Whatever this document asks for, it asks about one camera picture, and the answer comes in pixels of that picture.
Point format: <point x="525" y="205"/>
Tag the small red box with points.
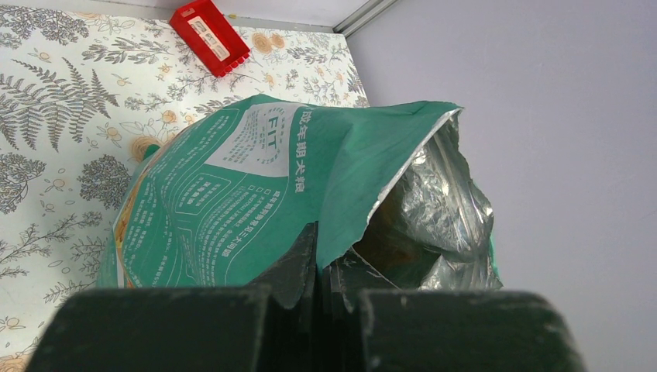
<point x="211" y="38"/>

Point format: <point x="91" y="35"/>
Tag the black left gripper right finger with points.
<point x="342" y="282"/>

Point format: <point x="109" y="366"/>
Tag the floral table mat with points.
<point x="78" y="92"/>

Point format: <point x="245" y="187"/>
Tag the green dog food bag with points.
<point x="226" y="198"/>

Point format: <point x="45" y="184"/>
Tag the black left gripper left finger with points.
<point x="284" y="330"/>

